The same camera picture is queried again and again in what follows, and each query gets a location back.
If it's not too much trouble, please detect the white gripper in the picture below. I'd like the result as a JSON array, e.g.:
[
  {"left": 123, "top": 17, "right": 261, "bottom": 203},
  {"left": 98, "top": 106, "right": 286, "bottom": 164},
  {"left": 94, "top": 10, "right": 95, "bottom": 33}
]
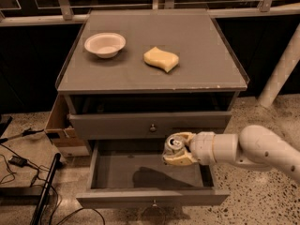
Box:
[{"left": 162, "top": 132, "right": 216, "bottom": 166}]

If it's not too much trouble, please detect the green white 7up can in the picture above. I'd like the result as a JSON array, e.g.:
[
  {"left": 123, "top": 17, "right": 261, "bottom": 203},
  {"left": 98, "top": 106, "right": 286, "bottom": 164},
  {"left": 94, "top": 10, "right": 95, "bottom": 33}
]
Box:
[{"left": 163, "top": 135, "right": 186, "bottom": 158}]

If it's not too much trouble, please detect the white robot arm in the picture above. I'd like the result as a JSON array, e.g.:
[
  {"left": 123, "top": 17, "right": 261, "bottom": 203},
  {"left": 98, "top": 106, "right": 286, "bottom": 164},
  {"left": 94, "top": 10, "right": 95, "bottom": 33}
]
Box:
[{"left": 162, "top": 125, "right": 300, "bottom": 184}]

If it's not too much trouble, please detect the grey open middle drawer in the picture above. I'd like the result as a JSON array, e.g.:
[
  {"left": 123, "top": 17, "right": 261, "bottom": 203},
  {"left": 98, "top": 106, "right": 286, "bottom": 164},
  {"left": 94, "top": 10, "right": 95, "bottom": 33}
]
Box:
[{"left": 77, "top": 139, "right": 230, "bottom": 208}]

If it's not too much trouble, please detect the grey top drawer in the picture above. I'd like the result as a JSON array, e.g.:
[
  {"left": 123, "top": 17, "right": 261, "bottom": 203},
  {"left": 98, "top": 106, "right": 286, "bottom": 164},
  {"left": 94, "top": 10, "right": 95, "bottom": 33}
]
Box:
[{"left": 69, "top": 112, "right": 232, "bottom": 140}]

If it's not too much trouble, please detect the grey drawer cabinet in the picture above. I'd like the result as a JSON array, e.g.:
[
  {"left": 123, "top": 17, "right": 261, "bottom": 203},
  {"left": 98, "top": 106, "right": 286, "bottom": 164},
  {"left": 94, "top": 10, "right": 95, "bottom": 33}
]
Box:
[{"left": 54, "top": 8, "right": 250, "bottom": 210}]

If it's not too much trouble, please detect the yellow sponge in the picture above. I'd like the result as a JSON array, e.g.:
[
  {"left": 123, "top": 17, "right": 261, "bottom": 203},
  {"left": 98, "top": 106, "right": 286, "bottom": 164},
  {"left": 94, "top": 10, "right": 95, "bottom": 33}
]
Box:
[{"left": 143, "top": 47, "right": 179, "bottom": 73}]

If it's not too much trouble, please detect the cardboard box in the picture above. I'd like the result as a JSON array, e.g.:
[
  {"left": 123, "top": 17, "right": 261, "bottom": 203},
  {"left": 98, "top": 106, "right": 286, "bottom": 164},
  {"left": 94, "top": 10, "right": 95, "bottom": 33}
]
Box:
[{"left": 45, "top": 95, "right": 89, "bottom": 158}]

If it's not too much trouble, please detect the white paper bowl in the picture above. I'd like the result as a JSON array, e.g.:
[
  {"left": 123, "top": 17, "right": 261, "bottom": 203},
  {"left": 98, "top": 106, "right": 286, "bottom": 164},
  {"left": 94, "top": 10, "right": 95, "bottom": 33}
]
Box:
[{"left": 84, "top": 33, "right": 126, "bottom": 59}]

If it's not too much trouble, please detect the white support column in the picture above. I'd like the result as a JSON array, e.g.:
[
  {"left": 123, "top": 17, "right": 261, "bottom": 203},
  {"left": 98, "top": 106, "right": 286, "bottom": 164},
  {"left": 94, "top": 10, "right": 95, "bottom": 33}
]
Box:
[{"left": 258, "top": 24, "right": 300, "bottom": 108}]

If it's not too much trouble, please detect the black pole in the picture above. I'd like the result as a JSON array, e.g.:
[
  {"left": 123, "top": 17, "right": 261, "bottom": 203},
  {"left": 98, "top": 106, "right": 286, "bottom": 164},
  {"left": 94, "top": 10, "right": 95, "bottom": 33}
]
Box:
[{"left": 30, "top": 153, "right": 61, "bottom": 225}]

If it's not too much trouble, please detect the black power adapter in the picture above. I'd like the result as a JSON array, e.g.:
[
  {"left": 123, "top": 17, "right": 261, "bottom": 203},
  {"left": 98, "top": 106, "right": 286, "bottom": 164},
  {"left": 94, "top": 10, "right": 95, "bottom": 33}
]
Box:
[{"left": 8, "top": 156, "right": 27, "bottom": 168}]

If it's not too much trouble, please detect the metal window railing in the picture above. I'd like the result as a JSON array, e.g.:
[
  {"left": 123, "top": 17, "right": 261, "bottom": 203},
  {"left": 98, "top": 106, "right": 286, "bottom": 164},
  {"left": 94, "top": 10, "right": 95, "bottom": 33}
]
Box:
[{"left": 0, "top": 0, "right": 300, "bottom": 26}]

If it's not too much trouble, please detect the black handled tool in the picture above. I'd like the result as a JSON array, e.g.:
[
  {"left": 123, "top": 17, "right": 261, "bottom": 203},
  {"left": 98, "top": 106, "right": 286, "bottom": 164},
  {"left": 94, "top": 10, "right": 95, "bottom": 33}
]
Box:
[{"left": 0, "top": 128, "right": 44, "bottom": 143}]

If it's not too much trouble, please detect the black cable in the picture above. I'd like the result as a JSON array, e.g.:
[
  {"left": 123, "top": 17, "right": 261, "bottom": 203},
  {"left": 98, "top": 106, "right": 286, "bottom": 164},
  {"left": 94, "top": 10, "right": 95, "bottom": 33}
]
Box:
[{"left": 0, "top": 143, "right": 106, "bottom": 225}]

